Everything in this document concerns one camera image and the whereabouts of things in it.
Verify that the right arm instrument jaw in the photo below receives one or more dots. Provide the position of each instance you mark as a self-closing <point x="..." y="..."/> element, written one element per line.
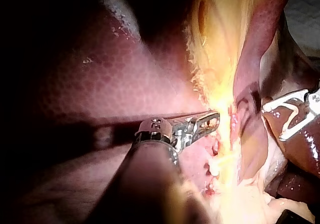
<point x="280" y="104"/>
<point x="297" y="128"/>

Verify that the left arm instrument jaw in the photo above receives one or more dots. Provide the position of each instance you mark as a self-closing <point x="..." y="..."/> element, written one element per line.
<point x="200" y="127"/>

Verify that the right arm instrument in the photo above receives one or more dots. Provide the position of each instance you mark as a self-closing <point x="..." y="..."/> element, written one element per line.
<point x="314" y="99"/>

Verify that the dark red liver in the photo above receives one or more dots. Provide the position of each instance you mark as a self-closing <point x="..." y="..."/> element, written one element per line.
<point x="112" y="83"/>

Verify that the left arm instrument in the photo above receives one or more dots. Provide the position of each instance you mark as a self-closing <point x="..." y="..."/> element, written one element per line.
<point x="160" y="130"/>

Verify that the gallbladder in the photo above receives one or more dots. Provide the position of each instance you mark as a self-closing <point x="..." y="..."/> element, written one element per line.
<point x="220" y="58"/>

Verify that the pale fatty tissue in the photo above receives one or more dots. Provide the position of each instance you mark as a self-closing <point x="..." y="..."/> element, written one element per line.
<point x="245" y="204"/>

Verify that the dark left arm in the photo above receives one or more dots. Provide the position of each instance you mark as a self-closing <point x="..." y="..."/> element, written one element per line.
<point x="145" y="184"/>

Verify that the white clip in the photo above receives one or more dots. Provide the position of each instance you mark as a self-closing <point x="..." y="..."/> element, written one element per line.
<point x="292" y="117"/>

